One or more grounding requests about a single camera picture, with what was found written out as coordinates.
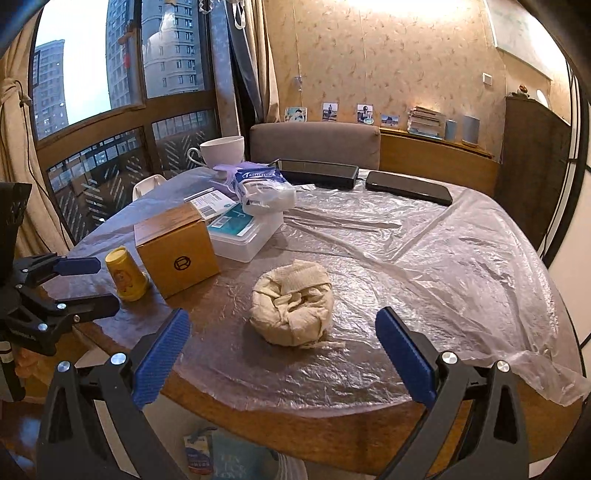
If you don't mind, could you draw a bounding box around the yellow plastic bottle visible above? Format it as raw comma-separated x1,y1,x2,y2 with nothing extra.
105,246,148,302

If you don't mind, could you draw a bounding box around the brown cardboard box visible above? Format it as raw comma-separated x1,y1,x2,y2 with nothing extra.
134,203,221,299

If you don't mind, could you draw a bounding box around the white medicine box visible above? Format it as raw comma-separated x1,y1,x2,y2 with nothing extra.
183,187,236,222

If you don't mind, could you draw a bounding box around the clear plastic floss box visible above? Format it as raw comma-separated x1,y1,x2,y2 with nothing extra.
207,204,283,263

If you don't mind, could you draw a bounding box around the cream paper towel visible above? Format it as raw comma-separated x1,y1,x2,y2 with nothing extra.
249,260,342,349

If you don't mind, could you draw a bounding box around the blue white tissue pack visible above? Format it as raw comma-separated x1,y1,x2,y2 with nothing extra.
231,166,297,216

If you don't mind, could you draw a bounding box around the purple hair roller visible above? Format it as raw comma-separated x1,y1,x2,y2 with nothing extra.
209,161,273,194

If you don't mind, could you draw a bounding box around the beige curtain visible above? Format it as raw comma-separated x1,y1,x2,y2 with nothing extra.
1,13,72,257

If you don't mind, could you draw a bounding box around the white teacup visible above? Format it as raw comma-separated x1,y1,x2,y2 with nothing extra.
186,136,245,169

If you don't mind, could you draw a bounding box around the clear plastic table cover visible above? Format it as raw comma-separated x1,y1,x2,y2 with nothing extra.
43,166,591,418

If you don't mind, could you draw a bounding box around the black flat tablet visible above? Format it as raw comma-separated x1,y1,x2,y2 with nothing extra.
366,171,453,207

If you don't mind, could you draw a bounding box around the dark wooden cabinet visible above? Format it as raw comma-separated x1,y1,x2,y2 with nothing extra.
494,96,571,248

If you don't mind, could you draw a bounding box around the black tablet in case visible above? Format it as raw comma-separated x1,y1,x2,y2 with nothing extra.
271,159,359,190

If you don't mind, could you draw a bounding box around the wooden shelf ledge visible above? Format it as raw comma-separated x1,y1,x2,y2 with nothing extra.
380,127,500,197

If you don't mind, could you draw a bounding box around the small blue-grey cup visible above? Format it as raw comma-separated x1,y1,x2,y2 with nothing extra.
445,119,458,142

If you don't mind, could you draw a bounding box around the grey cylindrical speaker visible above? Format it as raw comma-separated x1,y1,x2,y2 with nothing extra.
462,115,480,145

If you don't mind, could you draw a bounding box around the grey sofa backrest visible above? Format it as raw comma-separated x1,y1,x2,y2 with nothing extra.
249,122,381,170

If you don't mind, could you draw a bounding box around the stack of books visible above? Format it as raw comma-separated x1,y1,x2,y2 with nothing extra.
407,106,447,138

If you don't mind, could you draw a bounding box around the photo card on wall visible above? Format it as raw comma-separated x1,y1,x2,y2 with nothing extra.
284,106,308,122

